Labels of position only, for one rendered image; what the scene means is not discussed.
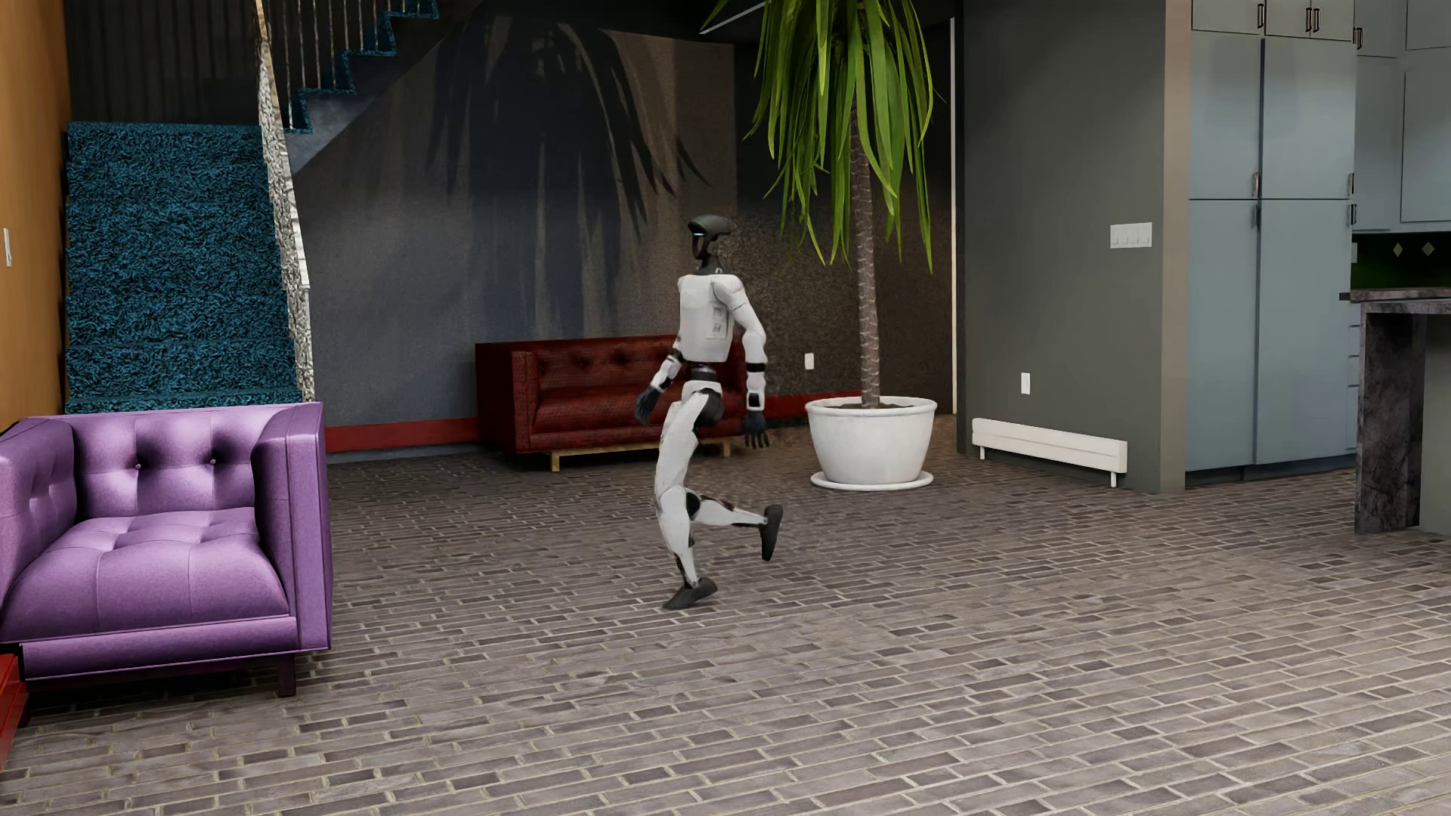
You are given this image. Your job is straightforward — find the purple tufted armchair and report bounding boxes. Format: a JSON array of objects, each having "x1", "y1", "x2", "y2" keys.
[{"x1": 0, "y1": 402, "x2": 335, "y2": 700}]

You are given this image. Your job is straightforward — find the white robot left leg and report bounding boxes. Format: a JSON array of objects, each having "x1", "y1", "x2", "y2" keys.
[{"x1": 653, "y1": 383, "x2": 727, "y2": 612}]

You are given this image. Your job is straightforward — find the white robot leg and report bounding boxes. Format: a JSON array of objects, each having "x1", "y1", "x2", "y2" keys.
[
  {"x1": 661, "y1": 490, "x2": 784, "y2": 564},
  {"x1": 653, "y1": 383, "x2": 727, "y2": 612}
]

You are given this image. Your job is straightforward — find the red leather tufted sofa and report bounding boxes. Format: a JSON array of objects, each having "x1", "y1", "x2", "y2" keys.
[{"x1": 475, "y1": 333, "x2": 752, "y2": 473}]

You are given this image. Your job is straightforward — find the white robot right leg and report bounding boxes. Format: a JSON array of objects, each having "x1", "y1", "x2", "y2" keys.
[{"x1": 661, "y1": 490, "x2": 784, "y2": 564}]

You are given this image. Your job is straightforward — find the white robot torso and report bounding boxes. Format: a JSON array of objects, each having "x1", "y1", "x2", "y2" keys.
[{"x1": 676, "y1": 270, "x2": 741, "y2": 387}]

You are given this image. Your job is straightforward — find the white round planter pot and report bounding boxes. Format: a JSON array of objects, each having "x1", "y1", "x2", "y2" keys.
[{"x1": 805, "y1": 394, "x2": 940, "y2": 492}]

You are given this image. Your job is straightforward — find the black robot head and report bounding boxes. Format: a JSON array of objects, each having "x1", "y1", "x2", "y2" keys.
[{"x1": 687, "y1": 214, "x2": 736, "y2": 274}]

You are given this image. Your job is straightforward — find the white baseboard heater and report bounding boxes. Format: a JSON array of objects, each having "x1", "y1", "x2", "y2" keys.
[{"x1": 971, "y1": 418, "x2": 1129, "y2": 489}]

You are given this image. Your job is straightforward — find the tall green palm plant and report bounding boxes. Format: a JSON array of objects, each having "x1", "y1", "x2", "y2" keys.
[{"x1": 701, "y1": 0, "x2": 938, "y2": 410}]

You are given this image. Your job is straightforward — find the metal stair railing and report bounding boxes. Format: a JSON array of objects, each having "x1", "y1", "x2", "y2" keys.
[{"x1": 255, "y1": 0, "x2": 392, "y2": 128}]

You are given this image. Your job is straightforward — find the teal carpeted staircase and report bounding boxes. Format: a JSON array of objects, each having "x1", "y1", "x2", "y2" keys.
[{"x1": 63, "y1": 0, "x2": 444, "y2": 414}]

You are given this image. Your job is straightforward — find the tall grey-blue cabinet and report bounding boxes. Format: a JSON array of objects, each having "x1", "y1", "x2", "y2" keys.
[{"x1": 1184, "y1": 0, "x2": 1360, "y2": 475}]

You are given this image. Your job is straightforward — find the dark stone kitchen counter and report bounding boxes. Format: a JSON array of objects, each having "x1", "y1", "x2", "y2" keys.
[{"x1": 1338, "y1": 286, "x2": 1451, "y2": 536}]

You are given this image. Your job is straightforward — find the red wooden furniture corner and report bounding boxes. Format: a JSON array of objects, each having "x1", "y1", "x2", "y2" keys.
[{"x1": 0, "y1": 654, "x2": 29, "y2": 766}]

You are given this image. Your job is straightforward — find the grey-blue wall cabinets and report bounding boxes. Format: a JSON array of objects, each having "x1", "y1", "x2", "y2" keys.
[{"x1": 1354, "y1": 0, "x2": 1451, "y2": 233}]

